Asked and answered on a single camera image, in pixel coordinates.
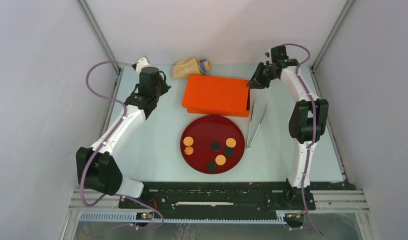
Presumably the beige cloth bag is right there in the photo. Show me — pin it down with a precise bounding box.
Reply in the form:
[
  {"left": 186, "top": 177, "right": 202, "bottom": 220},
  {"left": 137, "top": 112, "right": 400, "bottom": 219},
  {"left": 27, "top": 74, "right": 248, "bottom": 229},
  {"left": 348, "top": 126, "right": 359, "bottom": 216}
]
[{"left": 172, "top": 57, "right": 211, "bottom": 79}]

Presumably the orange cookie box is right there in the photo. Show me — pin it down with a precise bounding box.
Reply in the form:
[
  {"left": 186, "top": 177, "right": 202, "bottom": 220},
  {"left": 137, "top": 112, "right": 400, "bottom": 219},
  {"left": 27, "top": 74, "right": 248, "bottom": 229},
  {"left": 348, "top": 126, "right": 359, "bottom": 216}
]
[{"left": 182, "top": 83, "right": 250, "bottom": 118}]

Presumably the dark red round plate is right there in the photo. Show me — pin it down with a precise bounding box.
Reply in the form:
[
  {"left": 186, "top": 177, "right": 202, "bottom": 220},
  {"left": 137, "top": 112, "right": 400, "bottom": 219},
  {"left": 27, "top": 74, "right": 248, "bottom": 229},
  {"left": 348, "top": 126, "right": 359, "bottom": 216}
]
[{"left": 180, "top": 115, "right": 245, "bottom": 175}]

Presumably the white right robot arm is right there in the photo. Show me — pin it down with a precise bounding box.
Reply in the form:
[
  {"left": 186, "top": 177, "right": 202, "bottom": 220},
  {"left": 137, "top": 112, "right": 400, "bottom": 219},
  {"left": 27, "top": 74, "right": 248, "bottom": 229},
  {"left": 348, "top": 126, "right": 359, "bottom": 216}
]
[{"left": 247, "top": 44, "right": 329, "bottom": 189}]

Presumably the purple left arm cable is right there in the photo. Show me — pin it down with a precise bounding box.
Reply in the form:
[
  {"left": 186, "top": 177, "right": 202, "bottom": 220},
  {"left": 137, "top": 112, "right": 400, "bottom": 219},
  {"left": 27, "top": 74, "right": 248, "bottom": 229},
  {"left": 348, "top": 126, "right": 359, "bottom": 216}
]
[{"left": 79, "top": 60, "right": 135, "bottom": 209}]

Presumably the round tan cookie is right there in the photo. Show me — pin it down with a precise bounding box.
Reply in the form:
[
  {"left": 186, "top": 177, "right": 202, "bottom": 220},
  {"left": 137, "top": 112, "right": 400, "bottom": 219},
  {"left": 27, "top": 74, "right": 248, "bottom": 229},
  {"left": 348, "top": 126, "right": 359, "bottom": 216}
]
[
  {"left": 215, "top": 154, "right": 226, "bottom": 166},
  {"left": 183, "top": 136, "right": 194, "bottom": 147},
  {"left": 225, "top": 137, "right": 237, "bottom": 148}
]

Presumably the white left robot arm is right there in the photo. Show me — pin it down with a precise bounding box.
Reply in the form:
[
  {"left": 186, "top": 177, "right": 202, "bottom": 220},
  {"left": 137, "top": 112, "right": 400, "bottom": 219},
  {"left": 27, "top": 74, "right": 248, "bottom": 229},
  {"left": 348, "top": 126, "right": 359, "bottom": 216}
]
[{"left": 76, "top": 66, "right": 171, "bottom": 208}]

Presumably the orange box lid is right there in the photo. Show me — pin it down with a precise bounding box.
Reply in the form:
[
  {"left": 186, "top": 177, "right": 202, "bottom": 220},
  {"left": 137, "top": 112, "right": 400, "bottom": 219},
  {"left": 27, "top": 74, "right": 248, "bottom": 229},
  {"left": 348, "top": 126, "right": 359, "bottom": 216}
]
[{"left": 182, "top": 75, "right": 250, "bottom": 118}]

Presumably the dark chocolate round cookie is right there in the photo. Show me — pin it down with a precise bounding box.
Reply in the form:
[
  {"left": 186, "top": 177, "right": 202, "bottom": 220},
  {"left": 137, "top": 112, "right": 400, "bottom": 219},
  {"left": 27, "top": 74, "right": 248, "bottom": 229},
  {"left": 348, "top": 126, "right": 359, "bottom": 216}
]
[
  {"left": 210, "top": 141, "right": 221, "bottom": 152},
  {"left": 206, "top": 161, "right": 217, "bottom": 172},
  {"left": 223, "top": 147, "right": 234, "bottom": 158}
]

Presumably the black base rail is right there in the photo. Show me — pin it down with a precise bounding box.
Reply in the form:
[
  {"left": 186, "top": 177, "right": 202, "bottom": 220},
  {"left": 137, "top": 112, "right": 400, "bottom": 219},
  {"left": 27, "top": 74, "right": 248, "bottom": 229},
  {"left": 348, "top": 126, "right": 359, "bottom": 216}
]
[{"left": 118, "top": 180, "right": 316, "bottom": 221}]

